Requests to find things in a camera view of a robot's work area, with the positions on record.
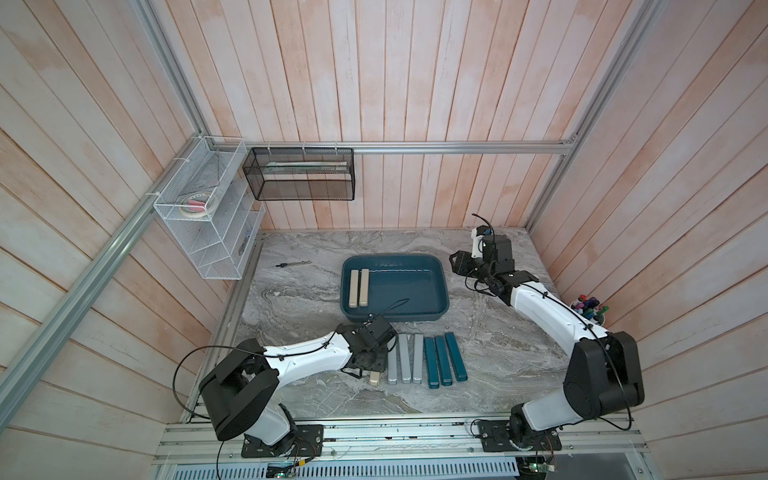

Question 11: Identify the teal plastic storage box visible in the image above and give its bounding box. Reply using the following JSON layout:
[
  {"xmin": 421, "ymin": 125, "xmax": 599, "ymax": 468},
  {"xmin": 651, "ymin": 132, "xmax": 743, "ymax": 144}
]
[{"xmin": 339, "ymin": 254, "xmax": 450, "ymax": 322}]

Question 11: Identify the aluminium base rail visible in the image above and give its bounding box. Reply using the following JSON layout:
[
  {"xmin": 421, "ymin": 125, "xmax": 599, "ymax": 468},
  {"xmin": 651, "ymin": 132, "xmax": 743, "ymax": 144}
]
[{"xmin": 149, "ymin": 413, "xmax": 661, "ymax": 479}]

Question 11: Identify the black mesh basket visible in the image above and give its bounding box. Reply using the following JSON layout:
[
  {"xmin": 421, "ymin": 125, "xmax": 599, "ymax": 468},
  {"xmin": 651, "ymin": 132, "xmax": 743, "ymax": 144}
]
[{"xmin": 242, "ymin": 147, "xmax": 356, "ymax": 202}]

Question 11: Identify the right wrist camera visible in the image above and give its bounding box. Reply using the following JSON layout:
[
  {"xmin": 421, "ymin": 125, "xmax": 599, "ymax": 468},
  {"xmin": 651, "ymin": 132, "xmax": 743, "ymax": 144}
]
[{"xmin": 471, "ymin": 225, "xmax": 495, "ymax": 259}]

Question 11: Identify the pink pen cup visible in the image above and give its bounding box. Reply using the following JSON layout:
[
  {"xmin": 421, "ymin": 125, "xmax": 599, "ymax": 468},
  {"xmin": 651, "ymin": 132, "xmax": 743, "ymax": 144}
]
[{"xmin": 570, "ymin": 295, "xmax": 609, "ymax": 326}]

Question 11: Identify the white wire shelf rack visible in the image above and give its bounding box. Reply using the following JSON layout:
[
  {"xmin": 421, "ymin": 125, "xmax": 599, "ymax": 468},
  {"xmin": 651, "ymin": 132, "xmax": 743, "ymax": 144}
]
[{"xmin": 154, "ymin": 136, "xmax": 264, "ymax": 280}]

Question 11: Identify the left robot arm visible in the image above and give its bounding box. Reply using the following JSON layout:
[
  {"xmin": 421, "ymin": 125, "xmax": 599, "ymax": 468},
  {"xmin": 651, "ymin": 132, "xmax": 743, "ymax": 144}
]
[{"xmin": 199, "ymin": 316, "xmax": 397, "ymax": 457}]

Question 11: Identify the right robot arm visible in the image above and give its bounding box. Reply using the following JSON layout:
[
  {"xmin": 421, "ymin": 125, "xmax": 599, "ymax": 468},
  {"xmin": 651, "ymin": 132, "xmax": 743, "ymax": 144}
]
[{"xmin": 449, "ymin": 226, "xmax": 645, "ymax": 451}]

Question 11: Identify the tape roll in rack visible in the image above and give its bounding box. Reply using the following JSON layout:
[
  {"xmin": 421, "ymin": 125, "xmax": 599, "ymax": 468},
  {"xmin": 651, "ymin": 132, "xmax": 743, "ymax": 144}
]
[{"xmin": 178, "ymin": 192, "xmax": 219, "ymax": 219}]

